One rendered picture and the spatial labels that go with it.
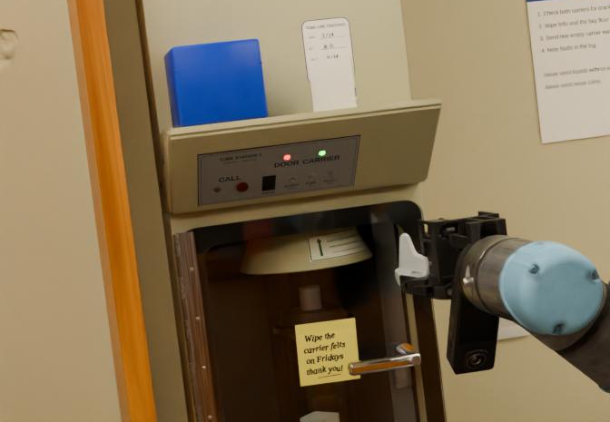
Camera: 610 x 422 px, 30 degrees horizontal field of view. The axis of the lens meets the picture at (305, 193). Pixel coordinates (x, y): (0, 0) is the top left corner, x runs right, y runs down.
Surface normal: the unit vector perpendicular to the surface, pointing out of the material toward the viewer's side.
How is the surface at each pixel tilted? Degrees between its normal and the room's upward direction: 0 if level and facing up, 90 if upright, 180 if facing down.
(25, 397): 90
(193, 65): 90
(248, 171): 135
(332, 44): 90
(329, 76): 90
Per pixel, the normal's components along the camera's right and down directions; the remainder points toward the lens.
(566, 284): 0.21, 0.03
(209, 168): 0.23, 0.72
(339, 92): -0.07, 0.06
